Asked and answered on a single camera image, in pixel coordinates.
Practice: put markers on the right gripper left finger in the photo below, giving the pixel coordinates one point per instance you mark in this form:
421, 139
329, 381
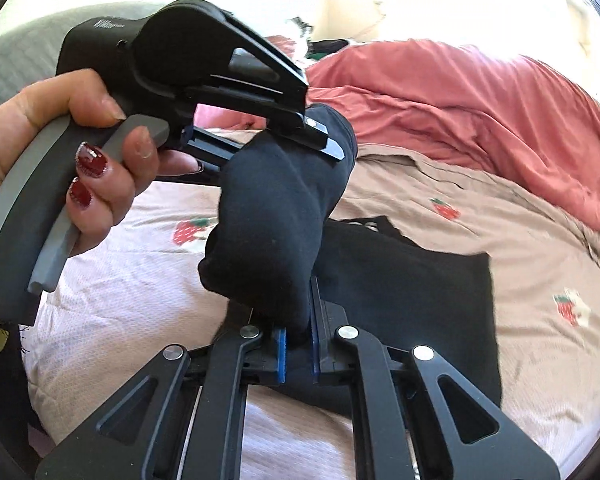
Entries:
279, 342

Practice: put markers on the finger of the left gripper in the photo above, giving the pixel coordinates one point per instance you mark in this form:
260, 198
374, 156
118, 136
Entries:
305, 131
212, 153

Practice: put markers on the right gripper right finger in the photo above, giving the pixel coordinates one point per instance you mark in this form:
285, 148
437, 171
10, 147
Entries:
330, 358

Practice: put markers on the black orange small garment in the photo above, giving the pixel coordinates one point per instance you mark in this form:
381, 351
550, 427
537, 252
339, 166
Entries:
275, 240

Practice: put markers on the green black object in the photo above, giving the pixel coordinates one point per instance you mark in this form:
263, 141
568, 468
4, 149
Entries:
320, 49

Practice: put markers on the brown ruffled cushion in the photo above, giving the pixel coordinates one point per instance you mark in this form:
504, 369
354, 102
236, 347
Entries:
287, 45

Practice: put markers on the grey quilted pillow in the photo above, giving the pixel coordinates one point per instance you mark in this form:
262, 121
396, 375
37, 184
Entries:
30, 52

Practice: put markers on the terracotta red duvet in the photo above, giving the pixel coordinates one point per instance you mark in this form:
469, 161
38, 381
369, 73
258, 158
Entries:
518, 119

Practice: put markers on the beige strawberry print bedsheet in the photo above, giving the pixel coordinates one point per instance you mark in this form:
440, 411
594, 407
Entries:
116, 306

